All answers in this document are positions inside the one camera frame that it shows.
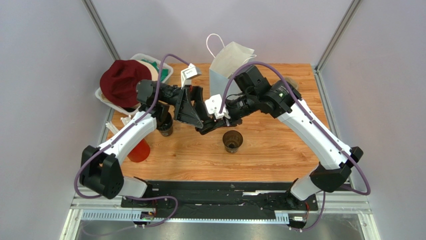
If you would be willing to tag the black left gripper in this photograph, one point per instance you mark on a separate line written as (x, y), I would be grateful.
(185, 113)

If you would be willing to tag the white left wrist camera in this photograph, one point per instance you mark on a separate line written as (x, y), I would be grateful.
(189, 73)

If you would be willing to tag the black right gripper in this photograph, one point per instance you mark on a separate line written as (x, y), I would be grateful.
(235, 115)

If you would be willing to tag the red cup with straws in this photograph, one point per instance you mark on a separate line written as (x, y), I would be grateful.
(140, 152)

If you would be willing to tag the brown coffee cup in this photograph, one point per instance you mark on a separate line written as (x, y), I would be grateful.
(232, 141)

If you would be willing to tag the white paper bag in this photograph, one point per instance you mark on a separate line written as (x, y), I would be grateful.
(232, 56)

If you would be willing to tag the beige hat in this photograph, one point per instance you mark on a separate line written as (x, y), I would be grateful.
(154, 73)

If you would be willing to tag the stack of black cups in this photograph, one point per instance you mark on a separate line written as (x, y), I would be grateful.
(166, 128)

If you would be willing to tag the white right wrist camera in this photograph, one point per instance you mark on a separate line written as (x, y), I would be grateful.
(213, 106)

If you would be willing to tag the green cloth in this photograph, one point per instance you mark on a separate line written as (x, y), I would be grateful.
(165, 72)

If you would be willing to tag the dark red bucket hat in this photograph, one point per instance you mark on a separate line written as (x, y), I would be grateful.
(118, 83)

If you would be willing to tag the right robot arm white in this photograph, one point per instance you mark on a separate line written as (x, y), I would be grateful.
(257, 86)

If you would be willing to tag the brown pulp cup carrier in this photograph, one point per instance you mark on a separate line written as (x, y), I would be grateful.
(292, 82)

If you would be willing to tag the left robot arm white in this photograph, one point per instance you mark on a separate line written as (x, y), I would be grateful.
(100, 169)

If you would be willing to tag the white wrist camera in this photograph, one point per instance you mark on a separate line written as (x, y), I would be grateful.
(213, 106)
(189, 73)

